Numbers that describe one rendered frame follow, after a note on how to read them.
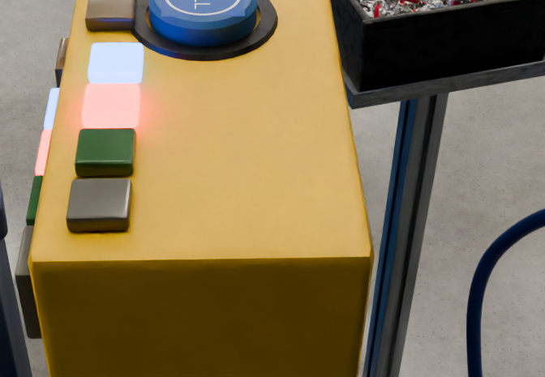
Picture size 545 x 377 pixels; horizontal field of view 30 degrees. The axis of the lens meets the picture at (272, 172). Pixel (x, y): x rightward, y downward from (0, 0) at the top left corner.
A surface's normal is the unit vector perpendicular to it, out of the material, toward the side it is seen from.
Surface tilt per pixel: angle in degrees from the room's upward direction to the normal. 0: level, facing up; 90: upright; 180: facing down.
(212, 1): 0
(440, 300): 0
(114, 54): 0
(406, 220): 90
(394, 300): 90
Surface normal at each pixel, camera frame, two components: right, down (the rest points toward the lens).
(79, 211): 0.03, -0.76
